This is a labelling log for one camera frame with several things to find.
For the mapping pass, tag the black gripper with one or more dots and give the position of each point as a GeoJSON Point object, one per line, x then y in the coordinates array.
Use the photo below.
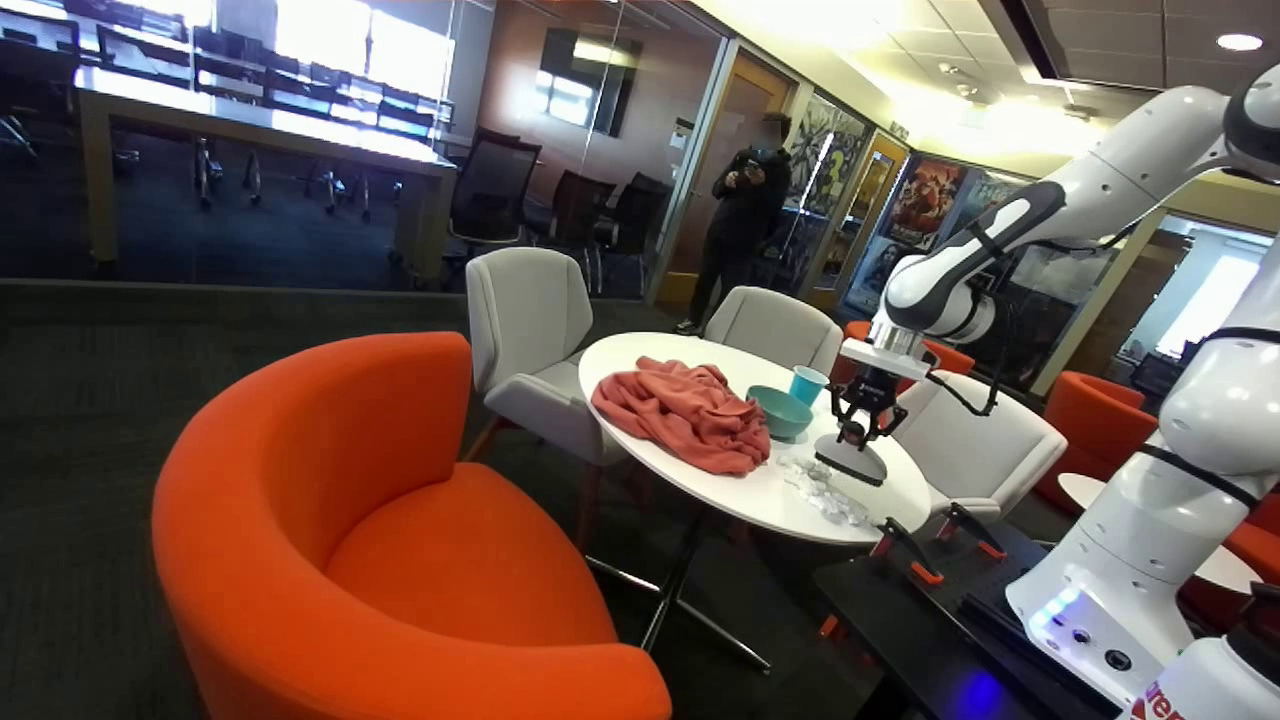
{"type": "Point", "coordinates": [875, 392]}

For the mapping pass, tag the small white paper scraps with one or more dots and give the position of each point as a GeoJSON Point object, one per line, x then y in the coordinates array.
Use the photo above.
{"type": "Point", "coordinates": [840, 505]}

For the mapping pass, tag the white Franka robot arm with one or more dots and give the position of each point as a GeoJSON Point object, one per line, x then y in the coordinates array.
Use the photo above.
{"type": "Point", "coordinates": [1202, 425]}

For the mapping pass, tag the teal cup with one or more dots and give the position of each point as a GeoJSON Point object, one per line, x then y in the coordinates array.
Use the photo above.
{"type": "Point", "coordinates": [811, 387]}

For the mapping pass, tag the teal bowl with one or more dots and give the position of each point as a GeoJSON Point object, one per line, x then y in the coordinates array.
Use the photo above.
{"type": "Point", "coordinates": [777, 411]}

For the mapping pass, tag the wide white upholstered chair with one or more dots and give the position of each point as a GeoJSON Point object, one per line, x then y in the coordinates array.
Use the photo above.
{"type": "Point", "coordinates": [985, 447]}

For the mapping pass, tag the low white upholstered chair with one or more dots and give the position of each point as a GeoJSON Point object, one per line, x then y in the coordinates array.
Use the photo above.
{"type": "Point", "coordinates": [775, 326]}

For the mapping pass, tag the crumpled red cloth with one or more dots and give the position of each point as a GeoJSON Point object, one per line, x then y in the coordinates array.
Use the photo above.
{"type": "Point", "coordinates": [681, 412]}

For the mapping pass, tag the black robot cart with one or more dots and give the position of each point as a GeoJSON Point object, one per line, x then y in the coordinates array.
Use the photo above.
{"type": "Point", "coordinates": [922, 640]}

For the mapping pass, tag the person in dark clothes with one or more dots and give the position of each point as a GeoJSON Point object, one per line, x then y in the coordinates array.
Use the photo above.
{"type": "Point", "coordinates": [747, 203]}

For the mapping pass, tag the dark side chair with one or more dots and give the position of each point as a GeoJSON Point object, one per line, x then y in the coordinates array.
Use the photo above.
{"type": "Point", "coordinates": [639, 223]}
{"type": "Point", "coordinates": [580, 215]}

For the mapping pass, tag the tall white upholstered chair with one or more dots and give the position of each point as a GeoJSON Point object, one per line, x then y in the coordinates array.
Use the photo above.
{"type": "Point", "coordinates": [526, 320]}

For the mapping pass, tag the black mesh office chair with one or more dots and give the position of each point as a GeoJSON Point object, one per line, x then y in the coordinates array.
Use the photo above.
{"type": "Point", "coordinates": [494, 187]}

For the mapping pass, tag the orange tub armchair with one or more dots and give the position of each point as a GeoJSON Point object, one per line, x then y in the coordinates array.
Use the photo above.
{"type": "Point", "coordinates": [403, 562]}

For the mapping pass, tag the round ceiling light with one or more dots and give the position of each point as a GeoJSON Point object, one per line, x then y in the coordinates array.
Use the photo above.
{"type": "Point", "coordinates": [1237, 42]}

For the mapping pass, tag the long high counter table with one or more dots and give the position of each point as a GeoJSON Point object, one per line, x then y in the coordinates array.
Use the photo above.
{"type": "Point", "coordinates": [264, 126]}

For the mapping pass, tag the red wall poster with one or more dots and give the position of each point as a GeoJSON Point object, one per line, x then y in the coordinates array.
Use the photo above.
{"type": "Point", "coordinates": [922, 194]}

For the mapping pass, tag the chrome table leg frame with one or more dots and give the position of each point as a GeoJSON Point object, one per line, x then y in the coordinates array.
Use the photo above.
{"type": "Point", "coordinates": [670, 585]}

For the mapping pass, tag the wall mounted screen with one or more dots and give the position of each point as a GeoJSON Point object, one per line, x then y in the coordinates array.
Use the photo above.
{"type": "Point", "coordinates": [586, 75]}

